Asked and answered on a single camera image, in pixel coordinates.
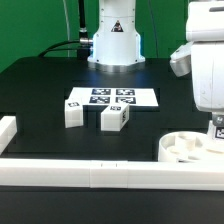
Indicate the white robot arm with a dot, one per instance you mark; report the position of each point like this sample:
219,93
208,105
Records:
117,48

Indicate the white front barrier wall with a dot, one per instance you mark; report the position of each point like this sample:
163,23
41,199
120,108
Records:
109,174

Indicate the white barrier wall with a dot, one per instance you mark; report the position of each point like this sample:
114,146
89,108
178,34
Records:
109,174
8,129

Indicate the white left barrier wall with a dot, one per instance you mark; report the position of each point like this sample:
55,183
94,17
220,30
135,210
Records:
8,129

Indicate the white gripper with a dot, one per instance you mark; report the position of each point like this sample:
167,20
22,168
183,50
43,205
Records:
205,61

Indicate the white round stool seat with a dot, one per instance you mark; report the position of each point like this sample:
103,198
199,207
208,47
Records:
187,146

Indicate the white marker sheet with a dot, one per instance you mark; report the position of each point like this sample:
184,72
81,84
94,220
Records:
105,96

